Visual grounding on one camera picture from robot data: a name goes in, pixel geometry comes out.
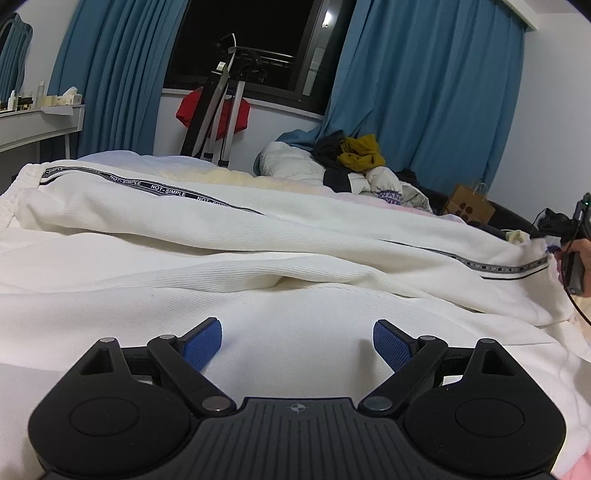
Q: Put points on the dark window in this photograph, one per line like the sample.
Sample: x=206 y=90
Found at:
x=258 y=23

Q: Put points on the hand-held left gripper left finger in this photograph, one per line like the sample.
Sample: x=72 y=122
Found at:
x=203 y=344

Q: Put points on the tall white bottle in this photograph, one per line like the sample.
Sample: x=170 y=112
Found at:
x=42 y=94

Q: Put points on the pastel bed sheet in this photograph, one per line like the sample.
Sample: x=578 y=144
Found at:
x=207 y=173

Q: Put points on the blue curtain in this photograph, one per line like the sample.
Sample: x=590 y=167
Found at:
x=415 y=92
x=106 y=69

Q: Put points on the small white bottle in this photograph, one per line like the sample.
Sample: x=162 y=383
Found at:
x=12 y=101

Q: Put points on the black armchair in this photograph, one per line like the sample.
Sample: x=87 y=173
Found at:
x=512 y=219

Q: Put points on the mustard garment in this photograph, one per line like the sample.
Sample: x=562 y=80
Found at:
x=362 y=154

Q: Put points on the white pants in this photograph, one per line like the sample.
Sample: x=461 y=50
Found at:
x=277 y=258

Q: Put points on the brown paper bag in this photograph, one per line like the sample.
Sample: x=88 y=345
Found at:
x=471 y=207

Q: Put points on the red garment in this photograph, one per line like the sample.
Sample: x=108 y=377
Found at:
x=187 y=110

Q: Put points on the pastel crumpled quilt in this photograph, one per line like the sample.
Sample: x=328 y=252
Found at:
x=515 y=236

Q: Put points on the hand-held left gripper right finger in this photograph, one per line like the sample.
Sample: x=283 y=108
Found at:
x=392 y=344

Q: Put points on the white puffer jacket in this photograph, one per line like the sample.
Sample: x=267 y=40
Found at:
x=286 y=161

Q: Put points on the tissue box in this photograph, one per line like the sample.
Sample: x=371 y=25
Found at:
x=70 y=96

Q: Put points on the white dressing table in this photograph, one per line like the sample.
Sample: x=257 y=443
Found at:
x=27 y=127

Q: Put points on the wavy-edged mirror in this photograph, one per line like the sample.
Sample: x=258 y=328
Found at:
x=14 y=55

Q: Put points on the beige organizer box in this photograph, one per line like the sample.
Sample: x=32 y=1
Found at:
x=51 y=101

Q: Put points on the folded metal stand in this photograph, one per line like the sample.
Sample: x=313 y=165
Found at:
x=207 y=115

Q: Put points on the grey white jacket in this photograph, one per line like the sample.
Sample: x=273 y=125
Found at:
x=392 y=184

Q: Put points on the dark cosmetic jars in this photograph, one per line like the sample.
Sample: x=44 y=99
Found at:
x=25 y=103

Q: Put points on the person's right hand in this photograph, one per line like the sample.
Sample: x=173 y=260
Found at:
x=586 y=263

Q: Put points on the dark garment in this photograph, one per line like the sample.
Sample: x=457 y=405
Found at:
x=332 y=170

